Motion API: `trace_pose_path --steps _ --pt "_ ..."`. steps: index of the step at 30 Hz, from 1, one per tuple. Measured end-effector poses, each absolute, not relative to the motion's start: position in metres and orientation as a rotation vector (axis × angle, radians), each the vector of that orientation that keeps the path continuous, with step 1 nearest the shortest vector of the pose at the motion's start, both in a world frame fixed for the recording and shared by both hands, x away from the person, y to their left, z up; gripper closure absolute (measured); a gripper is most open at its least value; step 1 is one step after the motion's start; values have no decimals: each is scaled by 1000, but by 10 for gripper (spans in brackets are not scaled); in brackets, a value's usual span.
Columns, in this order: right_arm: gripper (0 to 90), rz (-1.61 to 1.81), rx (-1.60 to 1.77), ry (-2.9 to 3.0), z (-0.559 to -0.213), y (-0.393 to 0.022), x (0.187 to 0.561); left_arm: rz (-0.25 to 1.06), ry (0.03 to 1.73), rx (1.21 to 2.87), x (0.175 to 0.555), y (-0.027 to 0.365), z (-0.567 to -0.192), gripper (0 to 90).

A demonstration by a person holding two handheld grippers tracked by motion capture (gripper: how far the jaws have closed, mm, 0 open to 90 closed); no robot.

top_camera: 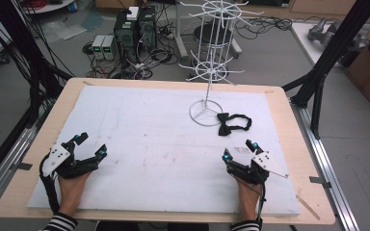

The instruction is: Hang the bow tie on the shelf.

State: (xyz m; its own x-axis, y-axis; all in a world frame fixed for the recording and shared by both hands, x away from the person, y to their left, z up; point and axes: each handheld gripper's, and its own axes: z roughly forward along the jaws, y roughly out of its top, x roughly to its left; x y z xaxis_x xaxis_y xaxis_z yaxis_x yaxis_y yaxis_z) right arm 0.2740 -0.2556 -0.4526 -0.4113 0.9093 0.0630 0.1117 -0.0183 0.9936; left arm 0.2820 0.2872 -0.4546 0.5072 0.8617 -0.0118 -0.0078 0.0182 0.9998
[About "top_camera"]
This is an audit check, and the clear plastic sheet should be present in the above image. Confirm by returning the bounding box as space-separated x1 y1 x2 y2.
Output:
40 11 106 43

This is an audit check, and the white wire display rack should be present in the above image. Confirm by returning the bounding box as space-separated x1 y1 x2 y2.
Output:
177 0 266 128

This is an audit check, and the black cable bundle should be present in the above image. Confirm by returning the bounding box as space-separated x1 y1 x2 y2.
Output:
234 14 294 41

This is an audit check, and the black round stool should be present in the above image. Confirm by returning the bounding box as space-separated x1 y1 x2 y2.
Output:
192 23 236 46

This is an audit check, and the white box device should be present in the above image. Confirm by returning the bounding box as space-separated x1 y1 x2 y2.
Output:
126 6 141 22

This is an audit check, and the tangle of floor cables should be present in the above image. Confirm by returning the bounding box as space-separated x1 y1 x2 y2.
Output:
82 40 178 80

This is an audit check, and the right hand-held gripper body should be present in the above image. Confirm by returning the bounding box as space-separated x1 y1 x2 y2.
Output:
225 150 289 186

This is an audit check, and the black frame post with cables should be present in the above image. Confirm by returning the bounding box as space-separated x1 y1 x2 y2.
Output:
0 0 75 193

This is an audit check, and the light wooden table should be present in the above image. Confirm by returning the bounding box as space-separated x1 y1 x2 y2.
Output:
0 76 336 225

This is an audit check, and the person's left hand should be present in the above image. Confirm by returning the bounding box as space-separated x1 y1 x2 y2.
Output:
57 171 93 218

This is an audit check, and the thin wooden stick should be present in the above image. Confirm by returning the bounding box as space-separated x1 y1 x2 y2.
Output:
296 194 322 221

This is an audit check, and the black metal frame post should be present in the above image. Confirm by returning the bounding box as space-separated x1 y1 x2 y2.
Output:
281 0 370 141

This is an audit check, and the thin black cable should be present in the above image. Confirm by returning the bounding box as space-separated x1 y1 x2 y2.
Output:
255 182 268 231

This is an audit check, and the black computer tower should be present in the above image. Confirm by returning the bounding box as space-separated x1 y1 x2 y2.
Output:
113 9 140 60
137 5 158 52

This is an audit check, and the thick black sleeved cable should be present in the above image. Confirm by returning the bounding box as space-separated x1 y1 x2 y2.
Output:
39 153 61 214

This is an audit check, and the person's right hand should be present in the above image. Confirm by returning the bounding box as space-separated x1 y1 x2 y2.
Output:
235 176 263 223

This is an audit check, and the grey power supply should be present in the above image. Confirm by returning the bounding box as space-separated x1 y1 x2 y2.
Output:
91 34 107 61
102 35 119 61

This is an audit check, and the black bow tie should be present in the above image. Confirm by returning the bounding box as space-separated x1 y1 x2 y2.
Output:
216 112 253 137

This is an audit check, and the person's dark lap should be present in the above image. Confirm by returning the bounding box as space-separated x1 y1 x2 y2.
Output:
95 220 210 231

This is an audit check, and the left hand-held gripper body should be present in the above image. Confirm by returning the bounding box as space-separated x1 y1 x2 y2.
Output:
41 141 101 180

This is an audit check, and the aluminium rail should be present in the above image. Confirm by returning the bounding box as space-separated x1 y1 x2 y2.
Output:
289 98 361 231
0 109 53 219

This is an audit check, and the white foam board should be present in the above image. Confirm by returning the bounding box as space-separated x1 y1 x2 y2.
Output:
27 85 302 217

